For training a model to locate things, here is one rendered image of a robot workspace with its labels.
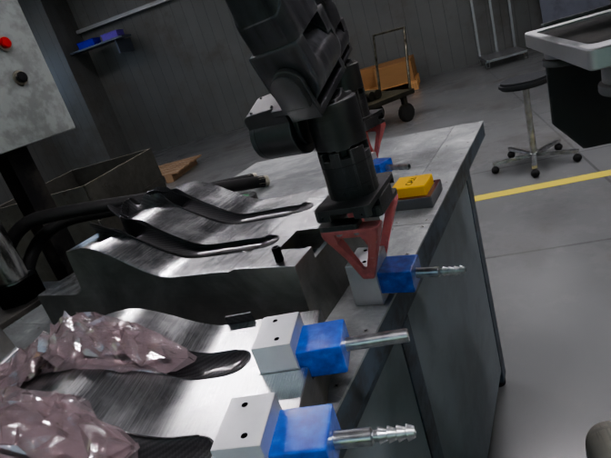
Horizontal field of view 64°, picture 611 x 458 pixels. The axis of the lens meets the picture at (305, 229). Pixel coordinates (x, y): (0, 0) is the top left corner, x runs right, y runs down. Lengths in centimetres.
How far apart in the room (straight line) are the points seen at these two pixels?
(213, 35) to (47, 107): 804
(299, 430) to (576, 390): 135
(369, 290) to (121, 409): 29
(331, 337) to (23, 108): 110
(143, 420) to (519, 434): 122
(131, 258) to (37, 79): 81
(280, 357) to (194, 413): 8
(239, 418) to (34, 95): 116
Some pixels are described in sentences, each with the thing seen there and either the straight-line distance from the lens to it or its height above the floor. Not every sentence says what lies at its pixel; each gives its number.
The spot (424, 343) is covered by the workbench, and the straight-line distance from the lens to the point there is 89.
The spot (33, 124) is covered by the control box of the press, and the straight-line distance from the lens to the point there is 139.
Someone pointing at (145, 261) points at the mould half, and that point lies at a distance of 70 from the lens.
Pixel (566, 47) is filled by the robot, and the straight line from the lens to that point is 49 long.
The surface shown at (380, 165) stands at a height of 84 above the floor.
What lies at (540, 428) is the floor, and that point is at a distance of 155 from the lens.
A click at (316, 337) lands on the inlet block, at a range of 44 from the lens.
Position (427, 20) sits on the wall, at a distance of 871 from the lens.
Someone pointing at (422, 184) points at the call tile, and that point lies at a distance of 85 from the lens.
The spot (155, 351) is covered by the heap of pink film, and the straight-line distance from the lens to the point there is 50.
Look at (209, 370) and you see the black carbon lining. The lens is 50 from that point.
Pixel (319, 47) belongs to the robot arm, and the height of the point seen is 110.
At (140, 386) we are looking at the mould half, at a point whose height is 87.
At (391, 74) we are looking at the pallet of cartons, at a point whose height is 30.
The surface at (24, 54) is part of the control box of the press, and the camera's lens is 144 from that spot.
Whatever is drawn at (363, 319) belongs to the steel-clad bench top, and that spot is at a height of 80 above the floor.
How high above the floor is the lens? 111
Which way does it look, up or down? 20 degrees down
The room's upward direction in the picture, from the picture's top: 18 degrees counter-clockwise
